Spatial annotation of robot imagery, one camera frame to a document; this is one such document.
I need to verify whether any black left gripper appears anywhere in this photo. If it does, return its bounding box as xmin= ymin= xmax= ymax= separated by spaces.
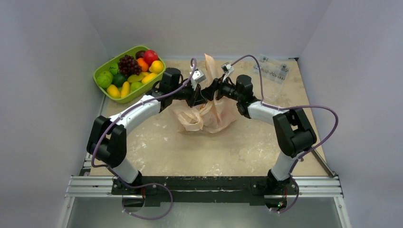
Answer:
xmin=171 ymin=80 xmax=207 ymax=108

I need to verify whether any translucent orange plastic bag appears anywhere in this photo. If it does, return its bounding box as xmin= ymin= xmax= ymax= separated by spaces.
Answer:
xmin=170 ymin=53 xmax=238 ymax=135

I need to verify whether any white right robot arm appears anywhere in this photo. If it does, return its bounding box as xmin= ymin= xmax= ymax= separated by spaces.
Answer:
xmin=201 ymin=75 xmax=317 ymax=193

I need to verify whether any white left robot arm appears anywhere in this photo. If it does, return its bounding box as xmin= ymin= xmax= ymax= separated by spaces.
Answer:
xmin=86 ymin=68 xmax=206 ymax=194

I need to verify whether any yellow lemon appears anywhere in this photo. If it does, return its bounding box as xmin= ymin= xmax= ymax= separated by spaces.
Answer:
xmin=148 ymin=60 xmax=164 ymax=74

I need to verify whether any green pear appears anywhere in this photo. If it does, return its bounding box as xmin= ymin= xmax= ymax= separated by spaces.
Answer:
xmin=130 ymin=81 xmax=143 ymax=93

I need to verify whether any red apple in basket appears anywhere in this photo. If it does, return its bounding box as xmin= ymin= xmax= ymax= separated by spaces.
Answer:
xmin=143 ymin=49 xmax=159 ymax=66

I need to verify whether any orange tangerine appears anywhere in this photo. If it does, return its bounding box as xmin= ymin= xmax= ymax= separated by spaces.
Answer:
xmin=136 ymin=58 xmax=149 ymax=72

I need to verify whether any clear plastic screw box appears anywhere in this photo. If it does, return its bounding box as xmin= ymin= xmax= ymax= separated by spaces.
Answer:
xmin=253 ymin=54 xmax=290 ymax=102

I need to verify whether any dark purple grape bunch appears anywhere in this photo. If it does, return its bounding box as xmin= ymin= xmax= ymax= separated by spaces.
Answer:
xmin=118 ymin=55 xmax=141 ymax=77

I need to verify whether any dark green avocado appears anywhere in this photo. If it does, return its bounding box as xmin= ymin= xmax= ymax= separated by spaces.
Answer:
xmin=112 ymin=74 xmax=127 ymax=88

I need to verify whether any yellow mango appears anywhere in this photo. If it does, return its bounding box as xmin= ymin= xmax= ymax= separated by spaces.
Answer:
xmin=106 ymin=84 xmax=121 ymax=99

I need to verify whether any small green lime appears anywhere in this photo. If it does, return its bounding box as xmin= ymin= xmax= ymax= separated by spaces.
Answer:
xmin=109 ymin=63 xmax=119 ymax=76

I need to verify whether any green bumpy custard apple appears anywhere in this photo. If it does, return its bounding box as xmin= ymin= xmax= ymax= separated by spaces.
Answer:
xmin=96 ymin=71 xmax=113 ymax=88

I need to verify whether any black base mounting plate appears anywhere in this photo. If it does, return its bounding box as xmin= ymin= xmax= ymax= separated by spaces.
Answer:
xmin=111 ymin=176 xmax=299 ymax=209

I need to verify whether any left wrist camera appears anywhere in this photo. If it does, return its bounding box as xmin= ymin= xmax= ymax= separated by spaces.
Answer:
xmin=190 ymin=70 xmax=206 ymax=91

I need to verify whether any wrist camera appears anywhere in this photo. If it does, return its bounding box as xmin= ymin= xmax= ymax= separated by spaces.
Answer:
xmin=221 ymin=62 xmax=234 ymax=81
xmin=190 ymin=70 xmax=206 ymax=91

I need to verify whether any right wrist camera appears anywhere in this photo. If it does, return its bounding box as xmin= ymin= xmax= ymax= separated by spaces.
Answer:
xmin=221 ymin=62 xmax=234 ymax=81

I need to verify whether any front aluminium rail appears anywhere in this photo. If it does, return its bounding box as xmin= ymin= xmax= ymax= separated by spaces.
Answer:
xmin=66 ymin=176 xmax=343 ymax=198

